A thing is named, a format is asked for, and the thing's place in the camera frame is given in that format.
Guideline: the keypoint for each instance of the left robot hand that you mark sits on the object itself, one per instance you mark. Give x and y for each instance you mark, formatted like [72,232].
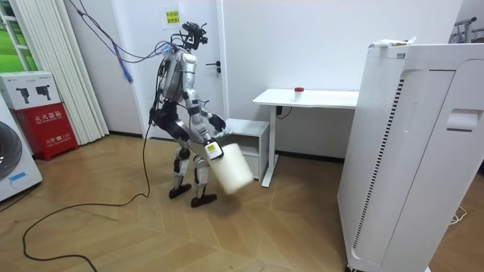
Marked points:
[218,122]

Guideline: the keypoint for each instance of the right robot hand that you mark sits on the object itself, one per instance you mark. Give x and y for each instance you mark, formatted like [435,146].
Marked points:
[214,150]

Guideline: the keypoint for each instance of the white plastic bucket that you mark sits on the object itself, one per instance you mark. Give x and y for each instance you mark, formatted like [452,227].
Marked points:
[232,170]

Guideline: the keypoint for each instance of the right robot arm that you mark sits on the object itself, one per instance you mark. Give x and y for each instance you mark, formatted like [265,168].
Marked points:
[194,94]

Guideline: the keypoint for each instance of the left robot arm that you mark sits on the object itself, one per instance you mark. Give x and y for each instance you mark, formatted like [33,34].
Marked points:
[206,112]

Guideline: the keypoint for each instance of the robot legs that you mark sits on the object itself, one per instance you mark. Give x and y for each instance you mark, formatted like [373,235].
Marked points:
[200,174]

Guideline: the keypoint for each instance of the small white cabinet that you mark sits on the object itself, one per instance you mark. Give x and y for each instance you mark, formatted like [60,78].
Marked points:
[249,128]

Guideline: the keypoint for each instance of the robot body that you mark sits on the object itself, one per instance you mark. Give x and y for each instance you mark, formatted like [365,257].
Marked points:
[180,75]

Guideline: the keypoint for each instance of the white jar with red lid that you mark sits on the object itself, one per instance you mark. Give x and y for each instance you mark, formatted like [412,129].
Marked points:
[298,94]

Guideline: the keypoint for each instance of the white desk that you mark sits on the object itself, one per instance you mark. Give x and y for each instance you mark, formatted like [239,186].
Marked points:
[321,99]

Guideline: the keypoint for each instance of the paper notice with yellow label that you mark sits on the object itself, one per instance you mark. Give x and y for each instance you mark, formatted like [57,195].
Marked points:
[172,17]

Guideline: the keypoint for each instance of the white door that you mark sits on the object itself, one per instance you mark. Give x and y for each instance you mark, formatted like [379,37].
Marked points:
[143,34]

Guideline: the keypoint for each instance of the red fire equipment box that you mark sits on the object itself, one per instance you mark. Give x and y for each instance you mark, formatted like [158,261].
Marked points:
[47,130]

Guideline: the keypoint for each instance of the white plastic packet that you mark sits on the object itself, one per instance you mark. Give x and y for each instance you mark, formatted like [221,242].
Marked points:
[389,43]

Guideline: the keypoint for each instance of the white cardboard box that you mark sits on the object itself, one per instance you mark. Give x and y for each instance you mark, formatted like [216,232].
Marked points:
[30,88]

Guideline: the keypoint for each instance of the white washing machine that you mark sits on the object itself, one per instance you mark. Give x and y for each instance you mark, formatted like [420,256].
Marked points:
[15,162]

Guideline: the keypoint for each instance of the large white appliance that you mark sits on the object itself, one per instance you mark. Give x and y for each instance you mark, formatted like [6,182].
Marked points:
[416,158]

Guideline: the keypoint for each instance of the window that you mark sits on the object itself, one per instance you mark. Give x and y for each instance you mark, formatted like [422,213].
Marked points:
[11,45]

